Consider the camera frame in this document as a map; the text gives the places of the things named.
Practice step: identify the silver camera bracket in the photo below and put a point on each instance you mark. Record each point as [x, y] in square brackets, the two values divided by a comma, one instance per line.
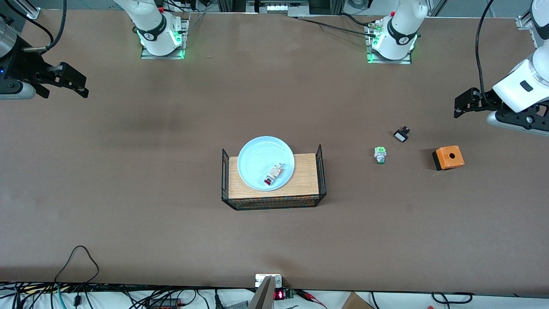
[266, 292]

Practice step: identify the green push button switch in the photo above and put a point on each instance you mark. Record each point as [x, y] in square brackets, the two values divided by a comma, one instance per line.
[380, 154]

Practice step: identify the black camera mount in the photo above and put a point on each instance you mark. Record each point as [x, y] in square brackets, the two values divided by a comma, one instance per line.
[13, 73]
[527, 118]

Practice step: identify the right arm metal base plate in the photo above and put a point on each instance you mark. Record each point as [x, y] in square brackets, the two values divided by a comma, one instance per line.
[150, 56]

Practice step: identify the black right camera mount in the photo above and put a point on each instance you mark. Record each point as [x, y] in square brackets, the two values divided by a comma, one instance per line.
[13, 73]

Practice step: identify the black white rectangular switch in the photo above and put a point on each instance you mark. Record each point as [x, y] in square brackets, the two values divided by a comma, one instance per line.
[401, 135]

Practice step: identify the orange button enclosure box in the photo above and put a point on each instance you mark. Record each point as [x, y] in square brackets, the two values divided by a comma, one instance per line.
[449, 157]

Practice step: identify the orange black power strip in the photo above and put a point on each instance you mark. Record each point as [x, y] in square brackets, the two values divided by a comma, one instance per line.
[165, 304]

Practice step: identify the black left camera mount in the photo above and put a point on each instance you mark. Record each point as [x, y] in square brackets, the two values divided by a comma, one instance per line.
[527, 118]

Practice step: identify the aluminium frame profile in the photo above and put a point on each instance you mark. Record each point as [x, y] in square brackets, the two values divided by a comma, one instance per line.
[28, 10]

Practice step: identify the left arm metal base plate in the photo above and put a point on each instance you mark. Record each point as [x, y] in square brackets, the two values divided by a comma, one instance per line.
[388, 61]

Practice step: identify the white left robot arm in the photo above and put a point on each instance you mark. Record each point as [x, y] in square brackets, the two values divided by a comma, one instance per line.
[399, 30]

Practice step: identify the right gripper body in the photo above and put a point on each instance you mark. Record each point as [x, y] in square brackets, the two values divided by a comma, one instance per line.
[22, 68]

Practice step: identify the light blue plate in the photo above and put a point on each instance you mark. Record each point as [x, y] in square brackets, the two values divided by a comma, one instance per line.
[259, 159]

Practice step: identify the red push button switch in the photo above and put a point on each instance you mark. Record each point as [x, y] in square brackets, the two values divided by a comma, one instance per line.
[272, 174]

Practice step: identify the brown cardboard piece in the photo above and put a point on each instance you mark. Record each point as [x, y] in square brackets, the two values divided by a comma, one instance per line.
[356, 302]

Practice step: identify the wooden board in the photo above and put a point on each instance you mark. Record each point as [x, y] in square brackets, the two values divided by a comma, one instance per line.
[305, 182]

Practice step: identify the red digit display module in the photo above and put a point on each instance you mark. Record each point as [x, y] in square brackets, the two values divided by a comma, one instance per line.
[281, 295]

